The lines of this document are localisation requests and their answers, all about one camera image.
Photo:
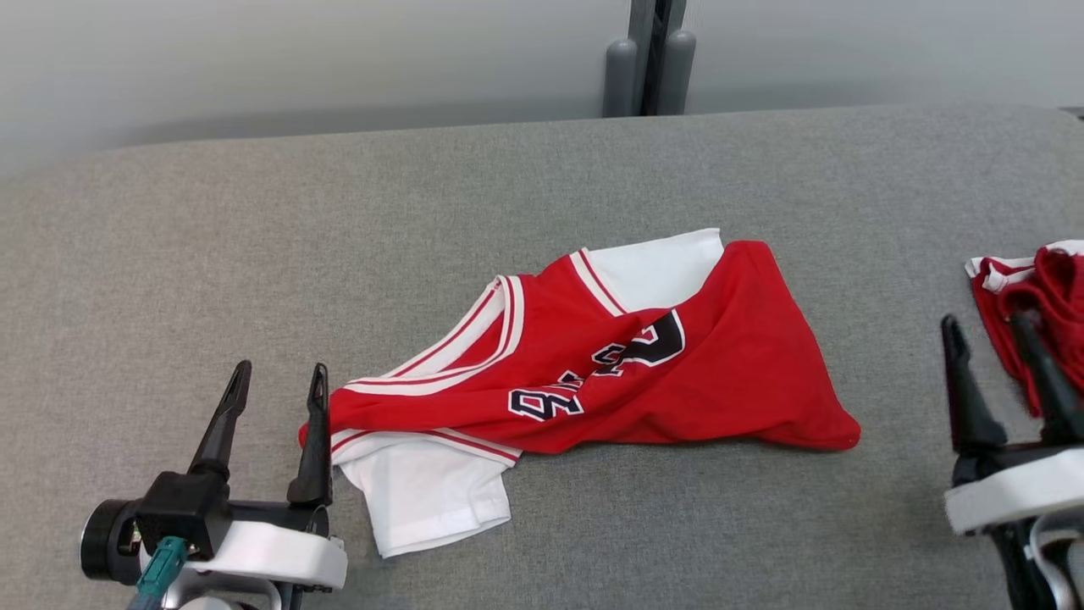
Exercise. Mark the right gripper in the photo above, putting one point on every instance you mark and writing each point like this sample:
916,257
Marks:
1016,491

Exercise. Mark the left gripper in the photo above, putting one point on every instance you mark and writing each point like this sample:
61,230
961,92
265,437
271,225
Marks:
271,551

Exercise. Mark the red shorts white trim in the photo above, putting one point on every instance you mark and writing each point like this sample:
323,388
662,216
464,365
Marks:
1059,288

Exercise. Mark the red jersey white sleeves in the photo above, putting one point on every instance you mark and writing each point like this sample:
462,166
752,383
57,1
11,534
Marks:
745,364

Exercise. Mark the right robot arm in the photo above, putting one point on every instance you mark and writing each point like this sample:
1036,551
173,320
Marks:
1029,568

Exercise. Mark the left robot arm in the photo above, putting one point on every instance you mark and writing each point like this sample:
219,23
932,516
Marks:
212,603

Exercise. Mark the teal left camera connector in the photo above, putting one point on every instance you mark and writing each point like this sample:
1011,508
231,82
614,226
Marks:
161,568

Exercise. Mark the grey partition post double foot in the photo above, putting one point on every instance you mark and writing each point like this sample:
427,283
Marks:
622,68

